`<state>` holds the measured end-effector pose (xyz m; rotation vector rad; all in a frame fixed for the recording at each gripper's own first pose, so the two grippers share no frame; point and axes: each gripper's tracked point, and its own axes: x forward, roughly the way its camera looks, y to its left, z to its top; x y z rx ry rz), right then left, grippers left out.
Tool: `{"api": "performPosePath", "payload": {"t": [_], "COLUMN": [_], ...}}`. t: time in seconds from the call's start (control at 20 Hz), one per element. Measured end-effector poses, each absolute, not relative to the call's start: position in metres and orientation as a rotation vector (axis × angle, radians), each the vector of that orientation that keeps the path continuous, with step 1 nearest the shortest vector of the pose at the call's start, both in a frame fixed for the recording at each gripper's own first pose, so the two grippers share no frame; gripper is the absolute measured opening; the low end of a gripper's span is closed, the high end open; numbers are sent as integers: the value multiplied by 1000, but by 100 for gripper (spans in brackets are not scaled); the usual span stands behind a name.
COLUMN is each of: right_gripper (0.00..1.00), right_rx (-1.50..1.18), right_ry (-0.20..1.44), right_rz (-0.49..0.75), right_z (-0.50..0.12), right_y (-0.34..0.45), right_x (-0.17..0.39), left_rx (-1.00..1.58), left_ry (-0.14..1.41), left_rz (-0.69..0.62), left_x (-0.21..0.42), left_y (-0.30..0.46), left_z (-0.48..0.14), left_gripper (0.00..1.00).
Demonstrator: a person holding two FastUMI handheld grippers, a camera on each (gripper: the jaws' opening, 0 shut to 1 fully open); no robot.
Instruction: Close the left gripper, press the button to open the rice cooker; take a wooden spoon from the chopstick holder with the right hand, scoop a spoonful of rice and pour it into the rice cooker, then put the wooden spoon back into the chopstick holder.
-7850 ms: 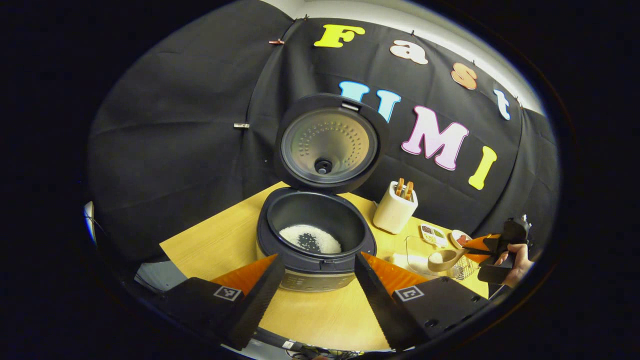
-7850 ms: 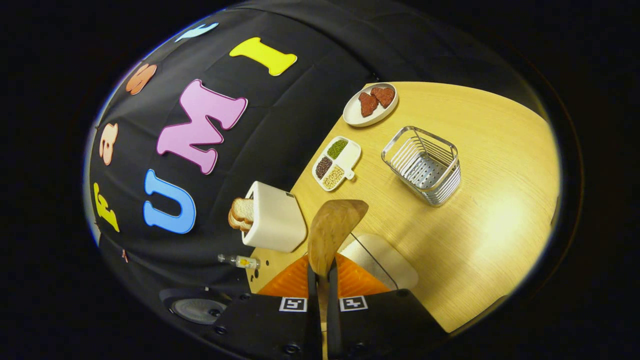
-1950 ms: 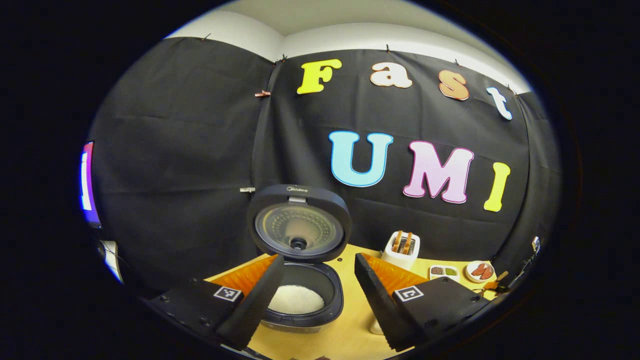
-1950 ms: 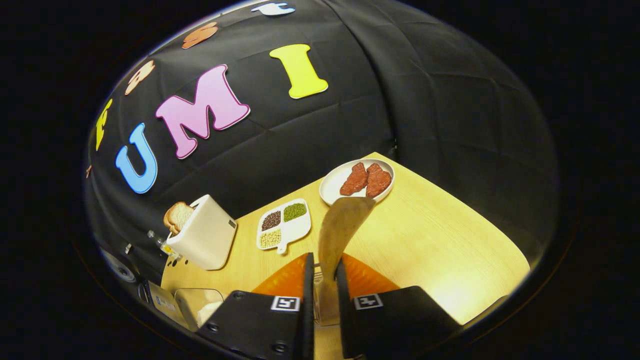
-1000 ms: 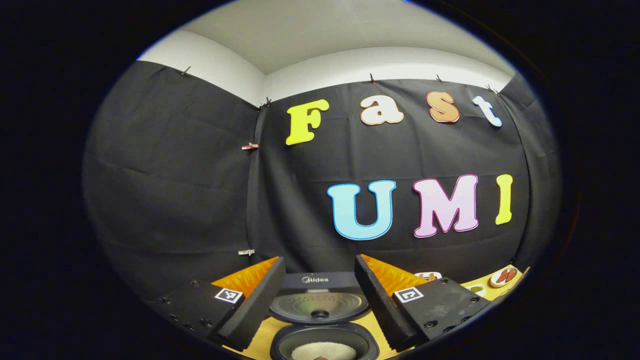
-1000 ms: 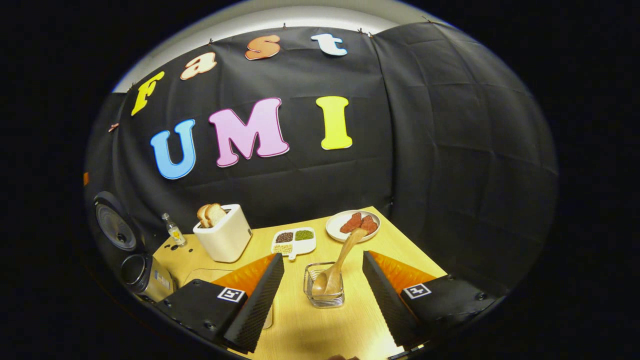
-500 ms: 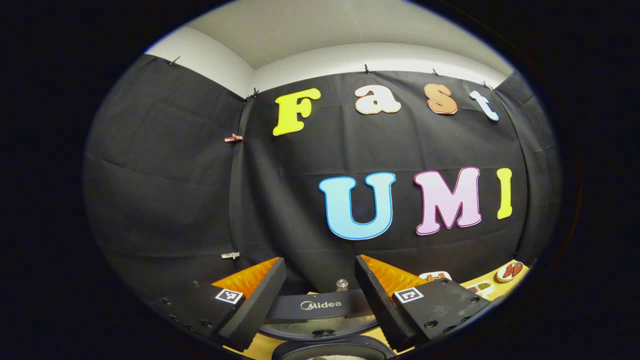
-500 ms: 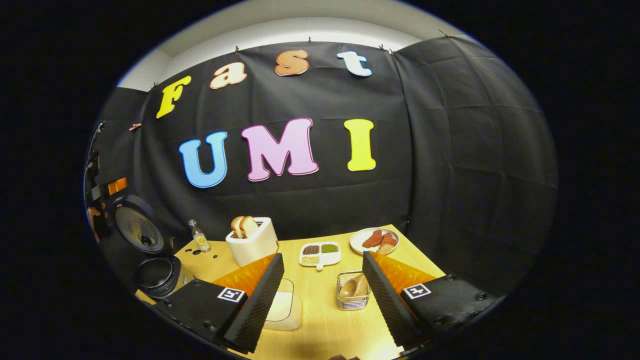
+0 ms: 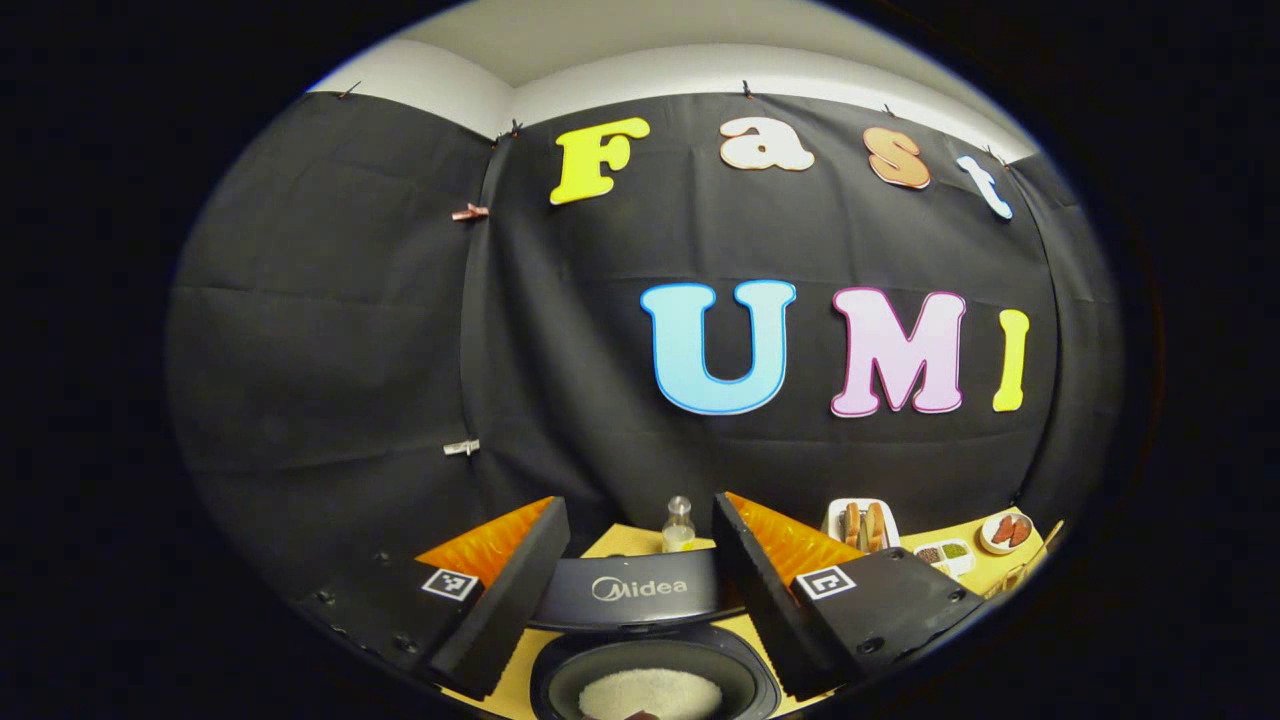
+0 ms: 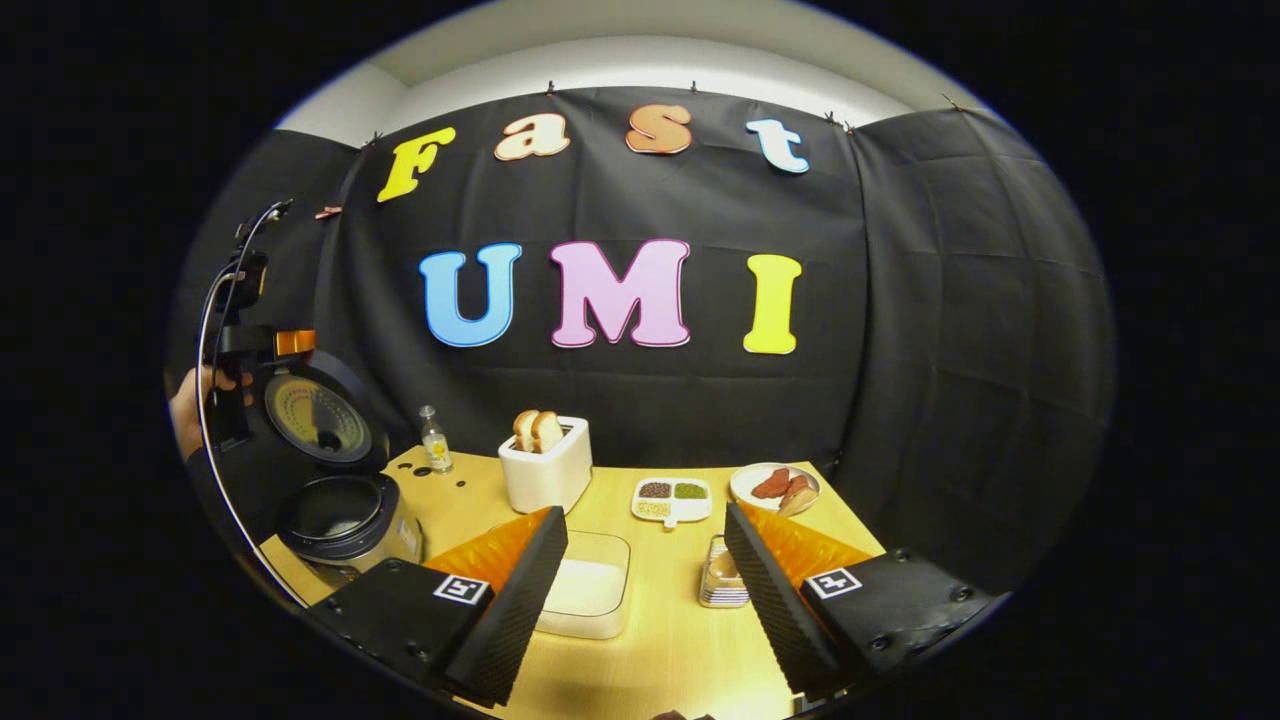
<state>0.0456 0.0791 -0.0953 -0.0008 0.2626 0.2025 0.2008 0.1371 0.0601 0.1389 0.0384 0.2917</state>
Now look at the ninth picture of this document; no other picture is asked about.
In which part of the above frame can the small clear glass bottle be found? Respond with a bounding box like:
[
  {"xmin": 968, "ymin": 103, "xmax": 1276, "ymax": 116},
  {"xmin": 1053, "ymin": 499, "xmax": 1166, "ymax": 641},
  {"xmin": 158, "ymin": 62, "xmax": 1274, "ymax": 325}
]
[{"xmin": 661, "ymin": 495, "xmax": 697, "ymax": 554}]

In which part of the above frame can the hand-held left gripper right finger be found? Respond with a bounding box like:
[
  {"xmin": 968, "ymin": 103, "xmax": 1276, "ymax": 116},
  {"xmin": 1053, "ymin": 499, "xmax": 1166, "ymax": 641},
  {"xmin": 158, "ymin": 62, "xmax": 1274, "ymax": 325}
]
[{"xmin": 712, "ymin": 490, "xmax": 986, "ymax": 701}]

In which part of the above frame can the dark grey rice cooker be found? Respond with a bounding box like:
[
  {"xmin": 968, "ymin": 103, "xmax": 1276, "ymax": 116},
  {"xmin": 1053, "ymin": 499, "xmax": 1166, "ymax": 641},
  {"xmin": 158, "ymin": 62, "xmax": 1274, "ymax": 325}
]
[{"xmin": 528, "ymin": 548, "xmax": 783, "ymax": 720}]

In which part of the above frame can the white rice heap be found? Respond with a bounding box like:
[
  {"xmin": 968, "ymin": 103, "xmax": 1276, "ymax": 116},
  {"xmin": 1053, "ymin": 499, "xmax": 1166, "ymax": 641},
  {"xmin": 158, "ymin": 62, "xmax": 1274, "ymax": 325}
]
[{"xmin": 578, "ymin": 668, "xmax": 723, "ymax": 720}]

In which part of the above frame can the black backdrop cloth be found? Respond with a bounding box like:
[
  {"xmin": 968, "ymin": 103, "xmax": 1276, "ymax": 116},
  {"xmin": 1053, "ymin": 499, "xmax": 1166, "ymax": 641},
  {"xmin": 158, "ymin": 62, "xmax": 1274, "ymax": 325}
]
[{"xmin": 165, "ymin": 90, "xmax": 1126, "ymax": 601}]

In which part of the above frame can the white toaster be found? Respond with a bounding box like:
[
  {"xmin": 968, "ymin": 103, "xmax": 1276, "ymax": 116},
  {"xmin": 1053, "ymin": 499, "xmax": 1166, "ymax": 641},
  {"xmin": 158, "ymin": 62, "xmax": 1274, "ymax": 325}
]
[{"xmin": 823, "ymin": 497, "xmax": 901, "ymax": 553}]

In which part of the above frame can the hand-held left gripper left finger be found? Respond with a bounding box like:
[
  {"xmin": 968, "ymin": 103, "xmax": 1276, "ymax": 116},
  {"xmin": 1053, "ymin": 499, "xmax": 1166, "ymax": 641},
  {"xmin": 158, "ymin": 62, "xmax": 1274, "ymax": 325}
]
[{"xmin": 295, "ymin": 495, "xmax": 571, "ymax": 701}]

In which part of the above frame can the white round plate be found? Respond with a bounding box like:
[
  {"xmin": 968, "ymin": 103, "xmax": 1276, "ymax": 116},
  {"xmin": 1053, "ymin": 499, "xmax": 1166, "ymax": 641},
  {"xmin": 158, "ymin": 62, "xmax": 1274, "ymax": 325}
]
[{"xmin": 979, "ymin": 511, "xmax": 1035, "ymax": 556}]

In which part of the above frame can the white divided tray of beans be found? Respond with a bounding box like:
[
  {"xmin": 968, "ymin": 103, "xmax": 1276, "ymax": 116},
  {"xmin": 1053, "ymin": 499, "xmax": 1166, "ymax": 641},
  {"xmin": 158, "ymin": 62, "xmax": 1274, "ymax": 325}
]
[{"xmin": 913, "ymin": 539, "xmax": 976, "ymax": 578}]

